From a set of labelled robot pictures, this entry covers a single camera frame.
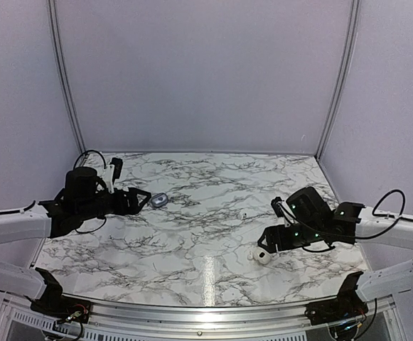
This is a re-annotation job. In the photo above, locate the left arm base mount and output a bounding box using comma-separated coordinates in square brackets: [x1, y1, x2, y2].
[29, 295, 92, 323]

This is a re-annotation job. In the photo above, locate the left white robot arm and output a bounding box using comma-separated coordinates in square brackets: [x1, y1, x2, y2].
[0, 166, 151, 318]

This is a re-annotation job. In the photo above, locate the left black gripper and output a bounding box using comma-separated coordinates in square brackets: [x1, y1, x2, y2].
[77, 187, 151, 222]

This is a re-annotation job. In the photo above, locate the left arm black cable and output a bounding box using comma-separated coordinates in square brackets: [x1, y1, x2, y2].
[73, 149, 108, 234]

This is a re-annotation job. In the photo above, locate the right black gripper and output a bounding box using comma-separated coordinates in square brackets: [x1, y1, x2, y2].
[258, 221, 324, 254]

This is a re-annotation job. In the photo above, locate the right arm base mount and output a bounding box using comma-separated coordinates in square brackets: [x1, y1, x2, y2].
[304, 296, 368, 325]

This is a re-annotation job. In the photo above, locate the front aluminium rail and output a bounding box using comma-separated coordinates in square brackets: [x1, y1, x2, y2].
[0, 294, 395, 341]

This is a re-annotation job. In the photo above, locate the white earbud case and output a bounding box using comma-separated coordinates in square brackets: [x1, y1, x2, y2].
[247, 249, 272, 265]

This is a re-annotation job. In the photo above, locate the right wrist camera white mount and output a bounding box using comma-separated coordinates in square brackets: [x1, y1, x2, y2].
[271, 197, 293, 226]

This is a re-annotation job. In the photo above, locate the purple earbud charging case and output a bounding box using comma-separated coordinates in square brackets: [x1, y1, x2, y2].
[150, 193, 168, 208]

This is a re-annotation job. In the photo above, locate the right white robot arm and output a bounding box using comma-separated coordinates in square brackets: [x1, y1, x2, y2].
[252, 186, 413, 318]

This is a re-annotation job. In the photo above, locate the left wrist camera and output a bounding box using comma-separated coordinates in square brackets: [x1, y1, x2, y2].
[104, 157, 123, 194]

